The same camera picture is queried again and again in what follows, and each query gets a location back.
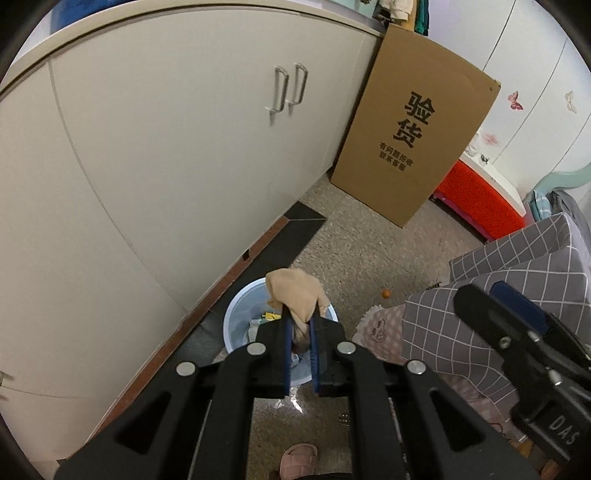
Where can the green hanging jacket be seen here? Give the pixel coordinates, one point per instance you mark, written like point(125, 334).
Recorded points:
point(421, 14)

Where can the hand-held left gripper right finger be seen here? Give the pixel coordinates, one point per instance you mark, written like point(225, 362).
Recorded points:
point(315, 360)

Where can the blue plaid pillow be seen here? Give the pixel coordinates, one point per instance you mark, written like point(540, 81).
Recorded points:
point(538, 205)

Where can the beige hanging jacket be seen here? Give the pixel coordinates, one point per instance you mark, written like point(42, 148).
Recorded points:
point(397, 7)

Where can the blue plastic package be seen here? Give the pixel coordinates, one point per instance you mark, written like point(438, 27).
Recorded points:
point(87, 9)

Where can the blue plastic bin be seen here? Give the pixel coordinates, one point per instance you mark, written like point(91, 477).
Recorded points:
point(240, 318)

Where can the white low cabinet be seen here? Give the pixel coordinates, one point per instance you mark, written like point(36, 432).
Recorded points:
point(138, 161)

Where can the grey quilt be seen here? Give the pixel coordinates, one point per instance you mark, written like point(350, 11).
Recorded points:
point(564, 203)

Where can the beige cloth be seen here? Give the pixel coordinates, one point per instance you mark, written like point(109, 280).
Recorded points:
point(295, 290)

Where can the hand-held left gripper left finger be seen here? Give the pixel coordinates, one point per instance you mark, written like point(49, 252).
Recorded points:
point(287, 360)

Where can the white wardrobe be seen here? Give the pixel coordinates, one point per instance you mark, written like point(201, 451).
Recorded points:
point(521, 60)

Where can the grey checked tablecloth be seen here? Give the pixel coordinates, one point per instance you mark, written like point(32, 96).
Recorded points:
point(508, 258)

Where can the pink slipper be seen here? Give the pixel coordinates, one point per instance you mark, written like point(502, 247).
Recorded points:
point(298, 461)

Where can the red storage box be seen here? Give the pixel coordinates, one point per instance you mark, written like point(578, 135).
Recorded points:
point(480, 203)

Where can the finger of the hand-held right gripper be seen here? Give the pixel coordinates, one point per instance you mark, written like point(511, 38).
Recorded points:
point(519, 304)
point(489, 318)

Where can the pink checked table skirt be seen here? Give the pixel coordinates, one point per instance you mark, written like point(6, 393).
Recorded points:
point(383, 332)

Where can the pink butterfly sticker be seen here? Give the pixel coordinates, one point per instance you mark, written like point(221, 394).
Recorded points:
point(515, 99)

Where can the beige butterfly sticker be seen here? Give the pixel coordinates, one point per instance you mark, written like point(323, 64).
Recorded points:
point(571, 100)

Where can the teal bunk bed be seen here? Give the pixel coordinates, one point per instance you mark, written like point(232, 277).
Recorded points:
point(568, 177)

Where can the tall cardboard box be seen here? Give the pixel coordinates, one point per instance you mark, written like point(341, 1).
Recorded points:
point(406, 152)

